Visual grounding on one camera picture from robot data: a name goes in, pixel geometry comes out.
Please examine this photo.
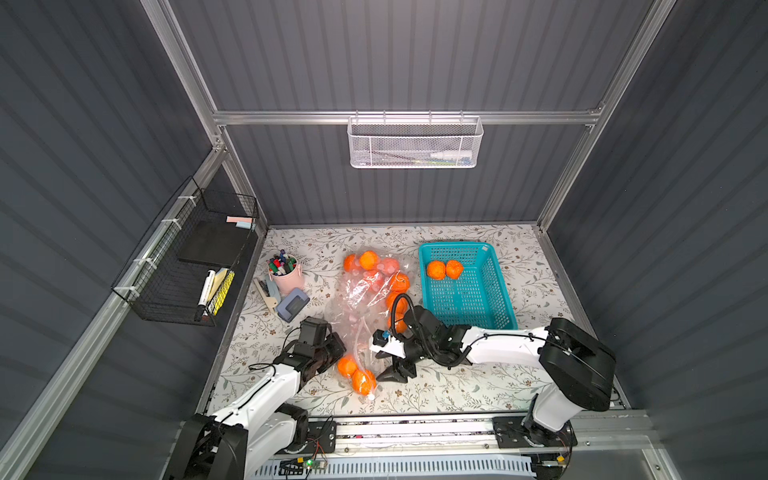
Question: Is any pink pen cup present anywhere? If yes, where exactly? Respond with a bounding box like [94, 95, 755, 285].
[268, 249, 305, 296]

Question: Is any yellow marker in basket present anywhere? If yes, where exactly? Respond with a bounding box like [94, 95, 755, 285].
[205, 268, 235, 318]

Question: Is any clear pink-dotted zip-top bag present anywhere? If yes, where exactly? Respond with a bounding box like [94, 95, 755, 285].
[326, 249, 415, 400]

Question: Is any white wire wall basket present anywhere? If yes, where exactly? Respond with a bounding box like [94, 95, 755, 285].
[347, 115, 484, 169]

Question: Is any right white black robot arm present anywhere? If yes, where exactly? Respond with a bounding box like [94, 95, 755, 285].
[370, 306, 616, 444]

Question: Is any teal plastic basket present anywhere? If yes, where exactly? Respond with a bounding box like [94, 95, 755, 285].
[418, 241, 518, 330]

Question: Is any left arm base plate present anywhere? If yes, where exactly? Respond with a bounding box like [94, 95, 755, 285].
[249, 418, 338, 457]

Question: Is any black wire wall basket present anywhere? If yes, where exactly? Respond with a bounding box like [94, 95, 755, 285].
[113, 180, 260, 327]

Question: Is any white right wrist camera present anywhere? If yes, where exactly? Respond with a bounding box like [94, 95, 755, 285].
[369, 329, 406, 359]

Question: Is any grey blue small device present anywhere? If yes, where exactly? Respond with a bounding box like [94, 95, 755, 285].
[275, 288, 310, 323]

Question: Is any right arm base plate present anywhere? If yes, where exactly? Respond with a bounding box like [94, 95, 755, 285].
[491, 415, 578, 449]

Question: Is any extra orange in bag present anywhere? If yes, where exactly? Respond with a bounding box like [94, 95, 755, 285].
[394, 317, 408, 334]

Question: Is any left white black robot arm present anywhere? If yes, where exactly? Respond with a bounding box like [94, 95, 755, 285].
[163, 318, 346, 479]

